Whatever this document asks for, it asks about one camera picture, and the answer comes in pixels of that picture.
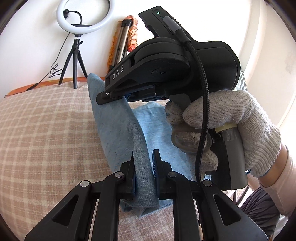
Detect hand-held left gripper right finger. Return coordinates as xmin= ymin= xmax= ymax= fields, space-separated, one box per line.
xmin=151 ymin=149 xmax=269 ymax=241

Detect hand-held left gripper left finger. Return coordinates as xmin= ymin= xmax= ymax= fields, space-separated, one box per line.
xmin=24 ymin=151 xmax=137 ymax=241

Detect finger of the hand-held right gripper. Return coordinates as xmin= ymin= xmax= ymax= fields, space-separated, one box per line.
xmin=96 ymin=54 xmax=162 ymax=106

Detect blue denim pants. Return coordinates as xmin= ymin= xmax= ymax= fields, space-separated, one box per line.
xmin=87 ymin=73 xmax=212 ymax=217

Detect person's right forearm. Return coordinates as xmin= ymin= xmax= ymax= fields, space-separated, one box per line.
xmin=257 ymin=144 xmax=296 ymax=219

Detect person's right hand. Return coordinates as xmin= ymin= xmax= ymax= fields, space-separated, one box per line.
xmin=165 ymin=90 xmax=282 ymax=178

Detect folded stand with orange fabric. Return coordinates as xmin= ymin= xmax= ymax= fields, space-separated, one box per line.
xmin=107 ymin=15 xmax=140 ymax=73

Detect folded silver tripod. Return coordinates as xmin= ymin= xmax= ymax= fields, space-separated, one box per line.
xmin=110 ymin=19 xmax=134 ymax=70

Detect black tripod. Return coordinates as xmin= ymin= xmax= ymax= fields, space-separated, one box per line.
xmin=58 ymin=34 xmax=90 ymax=89

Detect beige checked blanket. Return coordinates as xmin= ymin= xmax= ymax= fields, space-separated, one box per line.
xmin=0 ymin=80 xmax=238 ymax=241

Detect person's striped clothing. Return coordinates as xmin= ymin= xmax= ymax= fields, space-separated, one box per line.
xmin=239 ymin=186 xmax=282 ymax=232

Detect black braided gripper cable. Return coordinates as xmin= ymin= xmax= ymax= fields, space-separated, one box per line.
xmin=162 ymin=16 xmax=211 ymax=184

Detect white ring light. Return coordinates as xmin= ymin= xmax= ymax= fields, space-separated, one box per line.
xmin=55 ymin=0 xmax=115 ymax=36

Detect black ring light cable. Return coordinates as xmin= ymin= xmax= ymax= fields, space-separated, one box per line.
xmin=26 ymin=35 xmax=70 ymax=92

